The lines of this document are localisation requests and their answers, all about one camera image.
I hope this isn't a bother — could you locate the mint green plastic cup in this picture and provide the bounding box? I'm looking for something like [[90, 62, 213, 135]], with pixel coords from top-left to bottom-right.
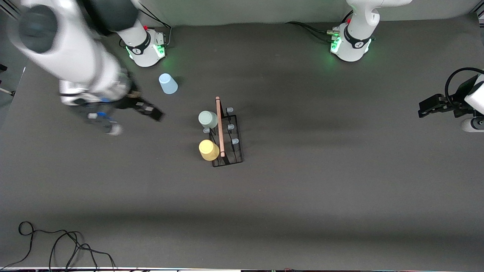
[[198, 111, 219, 129]]

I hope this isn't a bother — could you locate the yellow plastic cup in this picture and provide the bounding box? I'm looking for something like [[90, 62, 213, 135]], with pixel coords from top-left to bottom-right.
[[199, 139, 220, 161]]

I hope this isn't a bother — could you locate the black wire cup holder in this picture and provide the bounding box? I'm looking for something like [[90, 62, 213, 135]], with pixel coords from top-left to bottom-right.
[[203, 96, 244, 168]]

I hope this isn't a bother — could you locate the light blue plastic cup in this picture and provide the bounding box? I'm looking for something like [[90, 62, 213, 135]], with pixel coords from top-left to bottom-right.
[[158, 73, 178, 94]]

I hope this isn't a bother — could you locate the black arm base cable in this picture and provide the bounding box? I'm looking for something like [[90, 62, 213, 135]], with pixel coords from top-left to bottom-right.
[[285, 11, 354, 43], [132, 0, 173, 46]]

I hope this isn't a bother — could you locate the thin black cable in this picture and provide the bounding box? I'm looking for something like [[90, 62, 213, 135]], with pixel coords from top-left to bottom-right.
[[0, 221, 85, 270], [48, 230, 118, 272]]

